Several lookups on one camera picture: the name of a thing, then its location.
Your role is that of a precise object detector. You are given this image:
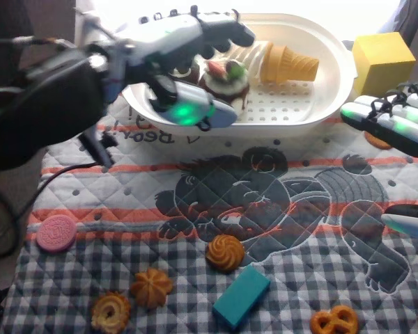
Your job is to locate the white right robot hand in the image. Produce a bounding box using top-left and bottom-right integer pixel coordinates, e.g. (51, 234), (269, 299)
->
(340, 81), (418, 240)

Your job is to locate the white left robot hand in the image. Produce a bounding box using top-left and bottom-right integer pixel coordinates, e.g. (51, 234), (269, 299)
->
(116, 5), (257, 132)

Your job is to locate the chocolate cake with cherry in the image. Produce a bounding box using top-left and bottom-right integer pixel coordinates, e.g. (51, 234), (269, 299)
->
(169, 62), (201, 84)

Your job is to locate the toy chocolate cupcake with cream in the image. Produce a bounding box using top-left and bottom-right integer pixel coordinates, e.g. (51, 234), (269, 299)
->
(198, 58), (251, 112)

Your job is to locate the yellow object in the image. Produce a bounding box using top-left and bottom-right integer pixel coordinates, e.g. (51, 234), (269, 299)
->
(226, 41), (320, 84)

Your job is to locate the white perforated tray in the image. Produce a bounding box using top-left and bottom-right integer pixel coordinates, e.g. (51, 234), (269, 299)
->
(121, 13), (356, 137)

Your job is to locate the round brown biscuit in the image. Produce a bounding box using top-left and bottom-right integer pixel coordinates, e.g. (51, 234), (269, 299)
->
(364, 132), (393, 150)

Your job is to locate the yellow block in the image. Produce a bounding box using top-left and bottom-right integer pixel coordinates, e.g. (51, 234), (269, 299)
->
(351, 31), (416, 97)

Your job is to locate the grey quilt with bear print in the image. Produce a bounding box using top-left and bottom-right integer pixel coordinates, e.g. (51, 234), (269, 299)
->
(0, 100), (418, 334)

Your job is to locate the pretzel cookie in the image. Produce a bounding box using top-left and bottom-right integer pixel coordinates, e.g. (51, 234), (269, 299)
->
(309, 305), (359, 334)

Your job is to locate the swirl butter cookie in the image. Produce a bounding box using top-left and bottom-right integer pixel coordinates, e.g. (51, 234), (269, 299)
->
(205, 234), (246, 273)

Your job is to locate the pink sandwich cookie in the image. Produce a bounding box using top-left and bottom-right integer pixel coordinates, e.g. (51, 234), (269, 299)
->
(36, 214), (77, 253)

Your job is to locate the teal rectangular block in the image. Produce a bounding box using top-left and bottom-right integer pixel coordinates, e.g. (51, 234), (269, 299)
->
(212, 265), (272, 331)

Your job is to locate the flower-shaped butter cookie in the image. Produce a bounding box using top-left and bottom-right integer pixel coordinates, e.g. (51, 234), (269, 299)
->
(130, 267), (174, 310)

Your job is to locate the black cable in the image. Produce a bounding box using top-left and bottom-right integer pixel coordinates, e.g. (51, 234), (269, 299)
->
(0, 161), (105, 258)

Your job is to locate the ring-shaped butter cookie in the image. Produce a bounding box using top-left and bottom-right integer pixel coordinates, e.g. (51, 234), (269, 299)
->
(91, 291), (132, 334)

